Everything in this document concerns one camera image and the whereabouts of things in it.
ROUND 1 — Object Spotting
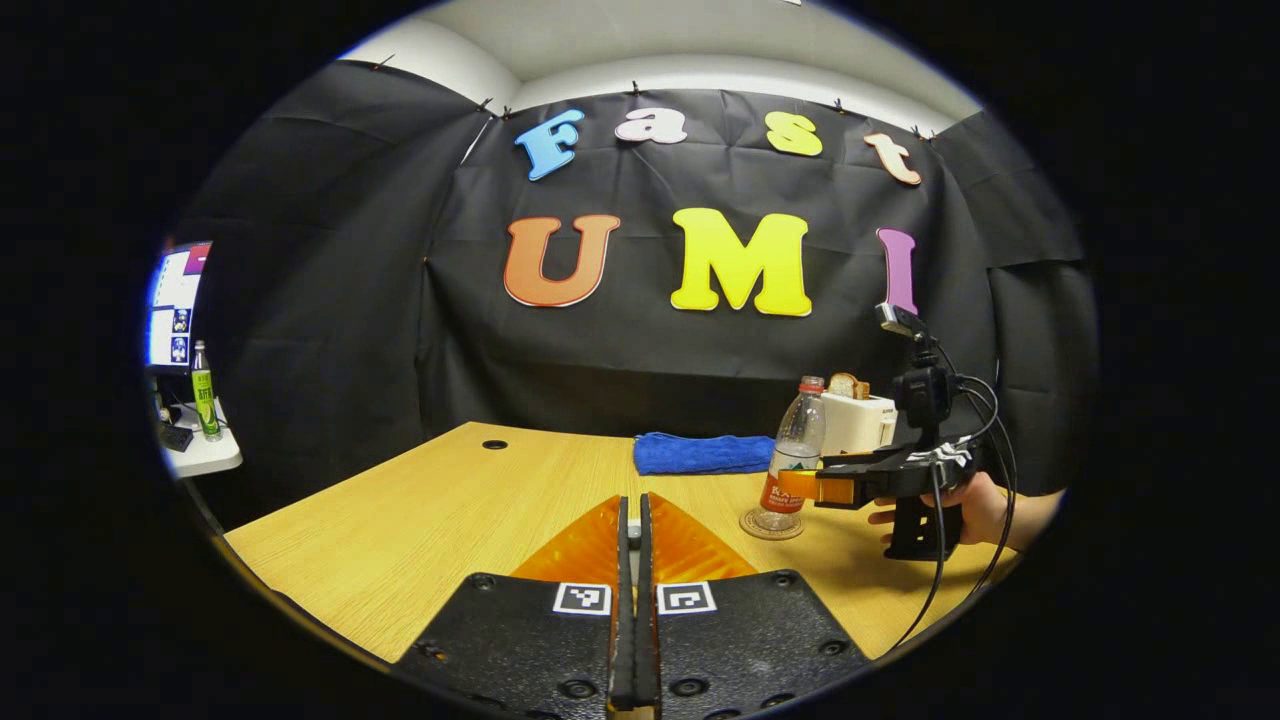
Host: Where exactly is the white toaster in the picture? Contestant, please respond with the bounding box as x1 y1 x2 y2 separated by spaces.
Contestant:
820 392 898 456

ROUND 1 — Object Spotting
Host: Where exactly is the computer monitor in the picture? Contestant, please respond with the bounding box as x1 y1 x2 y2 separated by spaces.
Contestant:
147 241 213 373

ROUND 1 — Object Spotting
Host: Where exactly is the clear water bottle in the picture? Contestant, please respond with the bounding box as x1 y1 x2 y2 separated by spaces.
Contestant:
752 376 827 533

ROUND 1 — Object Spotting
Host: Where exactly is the blue towel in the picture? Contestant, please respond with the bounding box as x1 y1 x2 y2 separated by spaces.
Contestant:
633 432 779 476

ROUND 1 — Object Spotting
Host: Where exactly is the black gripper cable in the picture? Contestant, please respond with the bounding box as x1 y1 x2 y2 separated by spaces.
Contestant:
888 375 1021 653

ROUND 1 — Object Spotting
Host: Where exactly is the black backdrop cloth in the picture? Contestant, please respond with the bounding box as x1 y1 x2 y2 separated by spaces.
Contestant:
165 60 1099 531

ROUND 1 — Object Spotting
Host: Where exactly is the green drink bottle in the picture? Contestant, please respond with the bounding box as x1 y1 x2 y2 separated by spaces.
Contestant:
190 340 223 442

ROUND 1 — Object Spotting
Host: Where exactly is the white side table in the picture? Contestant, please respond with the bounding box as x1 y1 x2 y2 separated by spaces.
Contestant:
160 400 244 478

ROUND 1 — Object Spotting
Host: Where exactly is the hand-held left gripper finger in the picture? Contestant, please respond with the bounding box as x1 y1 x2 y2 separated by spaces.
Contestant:
637 490 873 720
393 492 634 720

